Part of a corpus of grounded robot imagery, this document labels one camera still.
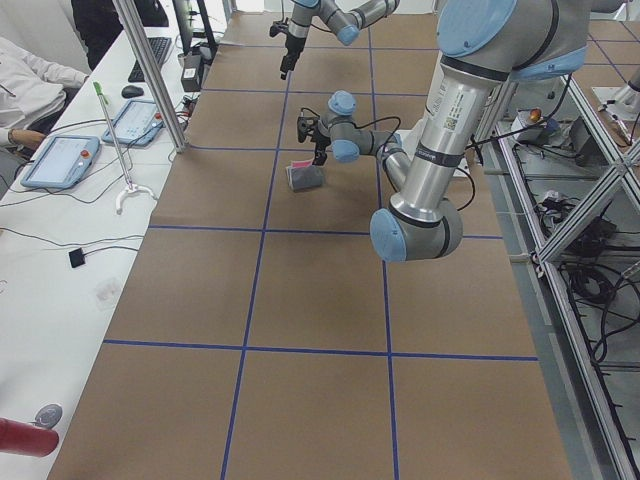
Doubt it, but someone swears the black computer mouse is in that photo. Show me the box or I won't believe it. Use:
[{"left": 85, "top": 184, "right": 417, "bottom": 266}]
[{"left": 121, "top": 85, "right": 144, "bottom": 99}]

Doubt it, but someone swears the small black square device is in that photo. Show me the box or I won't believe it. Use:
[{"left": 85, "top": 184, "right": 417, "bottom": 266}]
[{"left": 68, "top": 248, "right": 86, "bottom": 269}]

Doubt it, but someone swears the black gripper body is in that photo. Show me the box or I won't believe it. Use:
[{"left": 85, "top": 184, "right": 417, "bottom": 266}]
[
  {"left": 312, "top": 118, "right": 331, "bottom": 156},
  {"left": 284, "top": 35, "right": 305, "bottom": 63}
]

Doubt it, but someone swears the black cable bundle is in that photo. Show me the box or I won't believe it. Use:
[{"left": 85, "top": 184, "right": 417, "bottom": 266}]
[{"left": 554, "top": 214, "right": 640, "bottom": 366}]

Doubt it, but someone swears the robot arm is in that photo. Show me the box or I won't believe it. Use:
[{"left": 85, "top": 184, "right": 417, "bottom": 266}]
[
  {"left": 315, "top": 1, "right": 593, "bottom": 262},
  {"left": 269, "top": 0, "right": 400, "bottom": 80}
]

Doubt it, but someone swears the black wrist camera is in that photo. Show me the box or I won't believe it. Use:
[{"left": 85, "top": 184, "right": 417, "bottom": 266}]
[
  {"left": 296, "top": 112, "right": 319, "bottom": 143},
  {"left": 269, "top": 18, "right": 289, "bottom": 38}
]

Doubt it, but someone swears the aluminium frame post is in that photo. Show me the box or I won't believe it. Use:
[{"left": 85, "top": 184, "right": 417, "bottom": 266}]
[{"left": 113, "top": 0, "right": 187, "bottom": 154}]

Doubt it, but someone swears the black power adapter box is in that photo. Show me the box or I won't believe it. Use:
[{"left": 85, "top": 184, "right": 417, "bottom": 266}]
[{"left": 181, "top": 53, "right": 204, "bottom": 93}]

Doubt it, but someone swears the green tipped reacher stick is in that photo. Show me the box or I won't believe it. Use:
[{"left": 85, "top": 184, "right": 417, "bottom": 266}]
[{"left": 92, "top": 81, "right": 158, "bottom": 215}]

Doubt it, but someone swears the far blue teach pendant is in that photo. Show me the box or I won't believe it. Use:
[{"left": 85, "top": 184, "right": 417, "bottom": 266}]
[{"left": 113, "top": 99, "right": 164, "bottom": 147}]

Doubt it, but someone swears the pink and grey towel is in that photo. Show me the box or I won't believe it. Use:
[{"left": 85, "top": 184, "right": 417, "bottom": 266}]
[{"left": 286, "top": 160, "right": 324, "bottom": 192}]

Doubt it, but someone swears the blue teach pendant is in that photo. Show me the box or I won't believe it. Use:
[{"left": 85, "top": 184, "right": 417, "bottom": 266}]
[
  {"left": 113, "top": 99, "right": 164, "bottom": 147},
  {"left": 20, "top": 135, "right": 101, "bottom": 189}
]

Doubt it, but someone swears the red cylinder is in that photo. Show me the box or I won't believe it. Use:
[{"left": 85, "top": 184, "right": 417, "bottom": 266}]
[{"left": 0, "top": 418, "right": 59, "bottom": 458}]

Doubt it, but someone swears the aluminium frame rail structure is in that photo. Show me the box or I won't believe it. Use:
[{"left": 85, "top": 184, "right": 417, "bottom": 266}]
[{"left": 489, "top": 64, "right": 639, "bottom": 479}]

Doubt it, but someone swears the emergency stop button box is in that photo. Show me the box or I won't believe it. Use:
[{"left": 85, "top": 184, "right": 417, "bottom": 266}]
[{"left": 511, "top": 108, "right": 559, "bottom": 144}]

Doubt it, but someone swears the person in white shirt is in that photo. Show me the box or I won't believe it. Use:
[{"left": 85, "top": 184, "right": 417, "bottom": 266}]
[{"left": 1, "top": 38, "right": 88, "bottom": 151}]

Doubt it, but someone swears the round silver disc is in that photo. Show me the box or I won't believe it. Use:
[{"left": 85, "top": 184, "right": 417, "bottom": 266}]
[{"left": 33, "top": 403, "right": 63, "bottom": 429}]

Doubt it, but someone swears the black keyboard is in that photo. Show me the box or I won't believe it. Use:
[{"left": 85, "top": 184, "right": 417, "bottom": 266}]
[{"left": 127, "top": 37, "right": 173, "bottom": 84}]

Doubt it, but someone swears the near blue teach pendant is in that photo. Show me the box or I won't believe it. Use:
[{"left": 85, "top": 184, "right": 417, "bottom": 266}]
[{"left": 20, "top": 135, "right": 101, "bottom": 189}]

